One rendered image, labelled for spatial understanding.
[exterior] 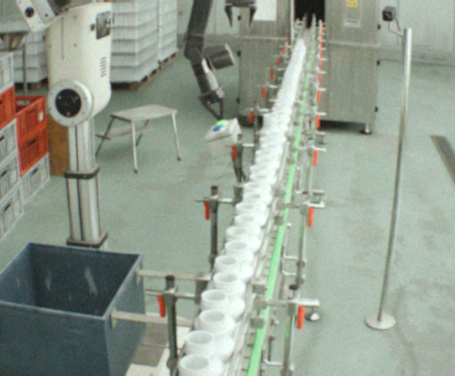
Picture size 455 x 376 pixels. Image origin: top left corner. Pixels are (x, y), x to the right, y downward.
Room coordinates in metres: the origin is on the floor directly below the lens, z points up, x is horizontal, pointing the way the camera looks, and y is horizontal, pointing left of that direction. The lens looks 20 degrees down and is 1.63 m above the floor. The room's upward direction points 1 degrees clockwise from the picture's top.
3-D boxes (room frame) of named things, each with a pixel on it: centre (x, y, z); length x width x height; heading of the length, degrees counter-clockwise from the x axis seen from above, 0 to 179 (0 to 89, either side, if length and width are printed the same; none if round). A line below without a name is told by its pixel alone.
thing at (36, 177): (4.33, 1.58, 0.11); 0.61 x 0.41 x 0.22; 175
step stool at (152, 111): (5.14, 0.74, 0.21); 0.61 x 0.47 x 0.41; 45
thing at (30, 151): (4.33, 1.58, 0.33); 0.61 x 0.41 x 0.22; 175
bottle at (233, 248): (0.99, -0.01, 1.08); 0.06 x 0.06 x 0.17
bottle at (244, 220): (1.11, -0.03, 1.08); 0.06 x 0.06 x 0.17
